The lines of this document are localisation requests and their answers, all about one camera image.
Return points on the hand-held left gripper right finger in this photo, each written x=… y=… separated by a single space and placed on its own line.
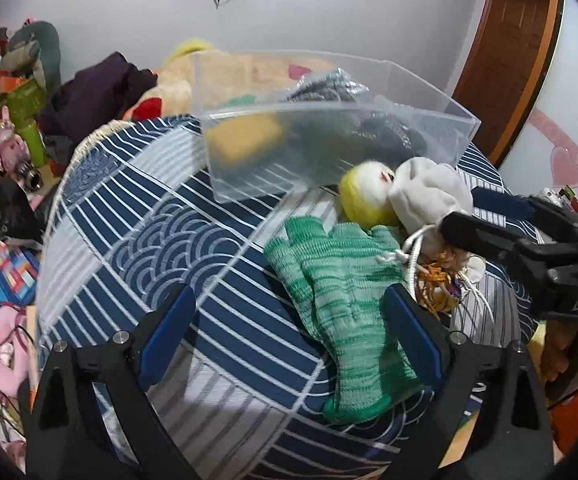
x=415 y=336

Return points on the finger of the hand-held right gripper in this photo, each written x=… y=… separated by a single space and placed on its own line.
x=484 y=240
x=501 y=205

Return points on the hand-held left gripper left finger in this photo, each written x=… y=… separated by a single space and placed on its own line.
x=166 y=335

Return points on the green knit glove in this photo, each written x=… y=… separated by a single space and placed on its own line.
x=341 y=305

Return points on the clear plastic box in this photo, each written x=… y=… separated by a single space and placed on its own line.
x=279 y=160

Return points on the person's right hand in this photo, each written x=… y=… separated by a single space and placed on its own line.
x=556 y=352

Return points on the blue patterned cloth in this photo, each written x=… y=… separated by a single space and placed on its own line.
x=179 y=240

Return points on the yellow white plush ball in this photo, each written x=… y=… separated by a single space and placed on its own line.
x=364 y=192

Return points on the grey knit cloth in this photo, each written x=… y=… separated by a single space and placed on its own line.
x=369 y=125

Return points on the wooden door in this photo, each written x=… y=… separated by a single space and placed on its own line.
x=509 y=50

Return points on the pink plush toy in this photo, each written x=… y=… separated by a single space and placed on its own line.
x=4 y=345

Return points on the colourful book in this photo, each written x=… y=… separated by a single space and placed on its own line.
x=11 y=272

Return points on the black bag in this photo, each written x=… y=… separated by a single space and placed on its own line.
x=16 y=207

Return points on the yellow sponge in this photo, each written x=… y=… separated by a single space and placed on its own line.
x=241 y=135

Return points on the pink rabbit toy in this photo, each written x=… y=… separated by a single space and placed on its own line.
x=10 y=145

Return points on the beige plush toy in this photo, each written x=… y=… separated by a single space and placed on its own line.
x=174 y=85

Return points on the dark purple clothing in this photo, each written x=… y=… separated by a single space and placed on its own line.
x=99 y=92

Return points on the grey green plush toy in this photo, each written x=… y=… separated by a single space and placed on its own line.
x=39 y=47

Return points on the pink heart wall sticker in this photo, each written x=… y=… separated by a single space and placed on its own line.
x=566 y=165

